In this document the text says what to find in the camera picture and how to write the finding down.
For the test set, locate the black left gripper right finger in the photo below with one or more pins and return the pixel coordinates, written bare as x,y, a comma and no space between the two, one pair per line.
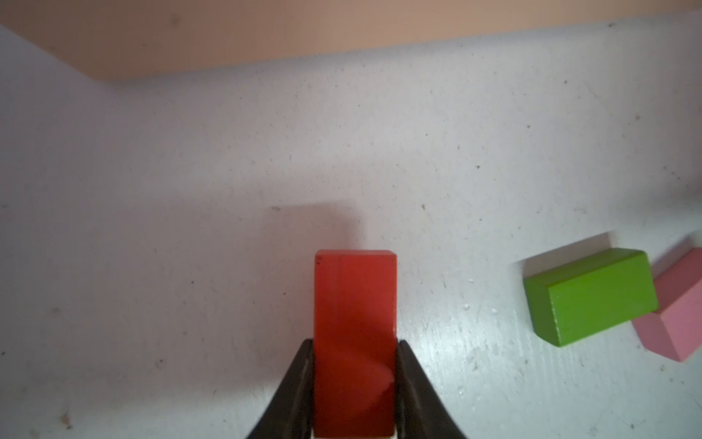
419,410

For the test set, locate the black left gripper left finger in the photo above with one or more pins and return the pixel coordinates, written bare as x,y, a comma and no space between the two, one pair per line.
290,413

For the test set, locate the red wooden block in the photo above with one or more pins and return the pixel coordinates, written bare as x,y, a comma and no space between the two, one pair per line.
355,342

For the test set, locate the green block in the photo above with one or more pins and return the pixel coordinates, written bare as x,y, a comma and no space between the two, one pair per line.
582,298

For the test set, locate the pink wooden block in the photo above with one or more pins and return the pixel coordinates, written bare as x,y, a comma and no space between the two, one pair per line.
674,329

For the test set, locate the beige desk organizer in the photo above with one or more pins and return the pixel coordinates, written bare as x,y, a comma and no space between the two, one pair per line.
121,40

